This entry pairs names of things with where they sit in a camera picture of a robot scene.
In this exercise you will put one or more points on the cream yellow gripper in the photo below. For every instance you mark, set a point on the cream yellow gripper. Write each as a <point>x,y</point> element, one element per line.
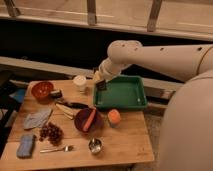
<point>96,77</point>

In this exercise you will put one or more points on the red bowl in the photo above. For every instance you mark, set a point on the red bowl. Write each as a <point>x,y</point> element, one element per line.
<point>41,90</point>

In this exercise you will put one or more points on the black eraser block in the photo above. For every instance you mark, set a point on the black eraser block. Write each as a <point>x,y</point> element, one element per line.
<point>101,86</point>

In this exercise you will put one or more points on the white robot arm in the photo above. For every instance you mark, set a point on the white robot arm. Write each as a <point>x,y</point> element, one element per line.
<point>186,135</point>

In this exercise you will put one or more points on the purple bowl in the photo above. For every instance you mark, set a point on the purple bowl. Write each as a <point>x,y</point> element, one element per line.
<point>82,116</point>

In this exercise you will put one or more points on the white cup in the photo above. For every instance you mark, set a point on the white cup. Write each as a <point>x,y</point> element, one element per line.
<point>80,82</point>

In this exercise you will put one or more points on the green plastic tray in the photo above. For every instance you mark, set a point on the green plastic tray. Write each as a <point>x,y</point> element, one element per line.
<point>123,92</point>

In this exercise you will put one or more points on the orange carrot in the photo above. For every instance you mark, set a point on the orange carrot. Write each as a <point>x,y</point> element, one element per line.
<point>89,120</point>

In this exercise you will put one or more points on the orange fruit cup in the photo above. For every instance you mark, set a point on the orange fruit cup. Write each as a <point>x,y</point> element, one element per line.
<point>114,117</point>

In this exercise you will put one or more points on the banana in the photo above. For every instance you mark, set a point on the banana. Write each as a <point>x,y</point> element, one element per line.
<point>66,110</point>

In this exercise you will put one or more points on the wooden table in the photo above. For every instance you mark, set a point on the wooden table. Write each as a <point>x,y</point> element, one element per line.
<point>128,143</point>

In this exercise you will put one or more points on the small metal cup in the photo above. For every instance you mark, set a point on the small metal cup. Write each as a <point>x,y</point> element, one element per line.
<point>95,146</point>

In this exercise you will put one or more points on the bunch of red grapes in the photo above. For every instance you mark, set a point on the bunch of red grapes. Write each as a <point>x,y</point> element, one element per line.
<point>52,133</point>

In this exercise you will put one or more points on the grey cloth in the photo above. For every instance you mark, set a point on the grey cloth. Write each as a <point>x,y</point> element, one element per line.
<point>37,119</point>

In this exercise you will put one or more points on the metal spoon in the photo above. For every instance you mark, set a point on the metal spoon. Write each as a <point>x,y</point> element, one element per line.
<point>64,149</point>

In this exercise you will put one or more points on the blue sponge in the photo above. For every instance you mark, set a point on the blue sponge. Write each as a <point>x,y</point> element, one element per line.
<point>26,146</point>

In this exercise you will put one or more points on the black handled knife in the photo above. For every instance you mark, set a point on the black handled knife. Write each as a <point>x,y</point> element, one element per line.
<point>74,105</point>

